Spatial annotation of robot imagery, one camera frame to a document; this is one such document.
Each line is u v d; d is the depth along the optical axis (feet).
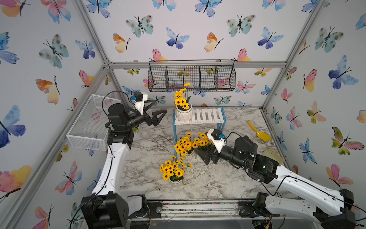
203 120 2.54
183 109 2.32
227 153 1.76
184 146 2.58
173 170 2.33
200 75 3.00
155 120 2.00
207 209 2.48
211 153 1.75
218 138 1.64
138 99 1.85
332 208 1.29
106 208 1.25
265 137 3.34
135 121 1.94
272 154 3.06
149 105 2.27
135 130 2.99
